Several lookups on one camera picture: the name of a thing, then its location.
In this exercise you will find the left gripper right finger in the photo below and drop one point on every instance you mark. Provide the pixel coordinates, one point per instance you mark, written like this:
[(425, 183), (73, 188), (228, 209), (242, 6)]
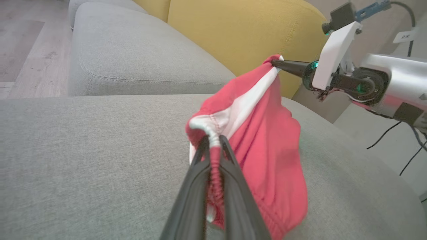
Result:
[(240, 200)]

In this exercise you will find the red shorts with white stripes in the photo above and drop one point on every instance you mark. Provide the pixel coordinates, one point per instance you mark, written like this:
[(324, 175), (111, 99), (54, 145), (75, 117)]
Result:
[(267, 143)]

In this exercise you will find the white paper label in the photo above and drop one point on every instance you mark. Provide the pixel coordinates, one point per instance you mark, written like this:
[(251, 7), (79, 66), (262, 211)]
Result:
[(404, 36)]

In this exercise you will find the wide yellow sofa backrest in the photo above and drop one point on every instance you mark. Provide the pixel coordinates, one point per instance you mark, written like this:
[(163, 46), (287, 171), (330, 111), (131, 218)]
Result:
[(247, 30)]

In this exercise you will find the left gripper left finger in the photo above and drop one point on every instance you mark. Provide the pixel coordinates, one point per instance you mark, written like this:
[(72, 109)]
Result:
[(190, 200)]

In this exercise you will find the small grey sofa seat cushion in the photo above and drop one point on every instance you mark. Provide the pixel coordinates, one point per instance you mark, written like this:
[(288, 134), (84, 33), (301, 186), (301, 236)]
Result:
[(96, 4)]

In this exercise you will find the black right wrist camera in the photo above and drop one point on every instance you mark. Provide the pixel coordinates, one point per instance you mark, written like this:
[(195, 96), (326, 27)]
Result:
[(340, 16)]

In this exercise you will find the narrow yellow sofa backrest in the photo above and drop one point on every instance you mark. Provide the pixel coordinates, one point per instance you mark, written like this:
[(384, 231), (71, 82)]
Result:
[(153, 6)]

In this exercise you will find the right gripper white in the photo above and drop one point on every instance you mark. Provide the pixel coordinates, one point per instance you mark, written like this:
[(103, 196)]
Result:
[(333, 53)]

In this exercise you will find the large grey sofa seat cushion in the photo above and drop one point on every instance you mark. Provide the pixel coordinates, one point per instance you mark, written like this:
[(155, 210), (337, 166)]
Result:
[(83, 166)]

